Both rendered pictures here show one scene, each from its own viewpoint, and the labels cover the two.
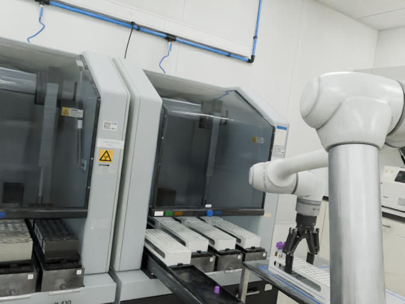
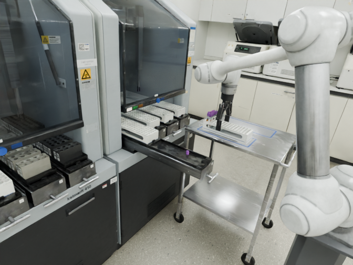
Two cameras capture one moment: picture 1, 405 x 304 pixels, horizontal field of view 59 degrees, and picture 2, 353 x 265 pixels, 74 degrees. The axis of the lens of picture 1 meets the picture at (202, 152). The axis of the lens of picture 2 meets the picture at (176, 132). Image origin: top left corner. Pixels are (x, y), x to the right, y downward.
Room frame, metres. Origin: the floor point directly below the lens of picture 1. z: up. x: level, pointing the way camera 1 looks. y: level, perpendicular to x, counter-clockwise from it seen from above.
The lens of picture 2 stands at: (0.22, 0.40, 1.42)
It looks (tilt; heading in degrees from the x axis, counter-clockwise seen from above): 25 degrees down; 335
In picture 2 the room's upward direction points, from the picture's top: 5 degrees clockwise
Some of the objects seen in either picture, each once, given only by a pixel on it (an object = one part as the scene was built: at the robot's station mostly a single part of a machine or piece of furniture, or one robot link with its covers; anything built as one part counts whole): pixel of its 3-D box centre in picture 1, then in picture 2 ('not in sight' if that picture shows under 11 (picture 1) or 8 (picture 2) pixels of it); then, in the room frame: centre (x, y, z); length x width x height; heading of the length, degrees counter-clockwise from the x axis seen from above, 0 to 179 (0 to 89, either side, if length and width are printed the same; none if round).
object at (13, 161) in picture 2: (11, 243); (27, 161); (1.22, 0.62, 0.85); 0.12 x 0.02 x 0.06; 122
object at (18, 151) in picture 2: (10, 237); (19, 155); (1.28, 0.65, 0.85); 0.12 x 0.02 x 0.06; 123
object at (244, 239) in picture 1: (234, 234); (165, 108); (1.79, -0.22, 0.83); 0.30 x 0.10 x 0.06; 33
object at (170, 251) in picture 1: (163, 247); (133, 130); (1.46, 0.11, 0.83); 0.30 x 0.10 x 0.06; 33
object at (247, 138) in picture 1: (193, 141); (131, 44); (1.79, 0.05, 1.28); 0.61 x 0.51 x 0.63; 123
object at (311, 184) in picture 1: (308, 178); (230, 69); (1.33, -0.41, 1.21); 0.13 x 0.11 x 0.16; 97
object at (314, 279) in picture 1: (304, 275); (226, 129); (1.30, -0.44, 0.85); 0.30 x 0.10 x 0.06; 30
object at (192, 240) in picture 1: (182, 237); (137, 118); (1.63, 0.04, 0.83); 0.30 x 0.10 x 0.06; 33
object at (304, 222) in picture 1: (305, 225); (226, 100); (1.33, -0.42, 1.03); 0.08 x 0.07 x 0.09; 120
